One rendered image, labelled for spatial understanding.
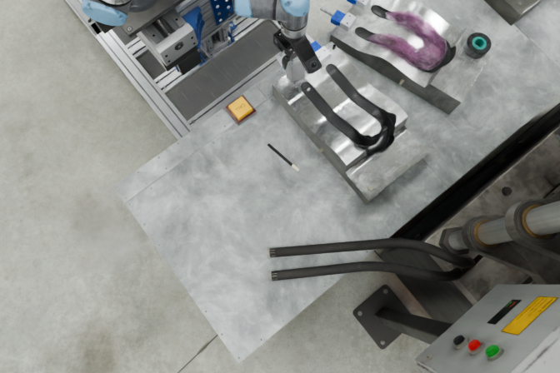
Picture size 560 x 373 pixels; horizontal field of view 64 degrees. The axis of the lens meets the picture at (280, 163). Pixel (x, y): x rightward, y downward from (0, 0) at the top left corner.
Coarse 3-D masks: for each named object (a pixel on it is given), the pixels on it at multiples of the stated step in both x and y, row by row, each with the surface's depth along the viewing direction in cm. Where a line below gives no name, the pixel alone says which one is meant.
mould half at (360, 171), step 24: (336, 48) 153; (288, 96) 149; (336, 96) 149; (384, 96) 146; (312, 120) 147; (360, 120) 143; (336, 144) 140; (408, 144) 148; (336, 168) 150; (360, 168) 145; (384, 168) 145; (408, 168) 145; (360, 192) 145
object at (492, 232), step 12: (552, 204) 89; (528, 216) 96; (540, 216) 92; (552, 216) 88; (444, 228) 147; (456, 228) 143; (480, 228) 120; (492, 228) 112; (504, 228) 107; (540, 228) 93; (552, 228) 90; (444, 240) 142; (456, 240) 136; (480, 240) 121; (492, 240) 115; (504, 240) 110; (456, 252) 141; (468, 252) 141
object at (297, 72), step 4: (292, 64) 146; (296, 64) 146; (300, 64) 146; (292, 68) 145; (296, 68) 146; (300, 68) 147; (304, 68) 148; (288, 72) 148; (292, 72) 146; (296, 72) 147; (300, 72) 148; (304, 72) 148; (288, 76) 149; (292, 76) 147; (296, 76) 148; (300, 76) 148; (304, 76) 149; (292, 80) 148; (296, 80) 148
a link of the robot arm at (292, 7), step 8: (280, 0) 113; (288, 0) 111; (296, 0) 111; (304, 0) 112; (280, 8) 114; (288, 8) 112; (296, 8) 112; (304, 8) 113; (280, 16) 115; (288, 16) 115; (296, 16) 114; (304, 16) 116; (288, 24) 119; (296, 24) 118; (304, 24) 120
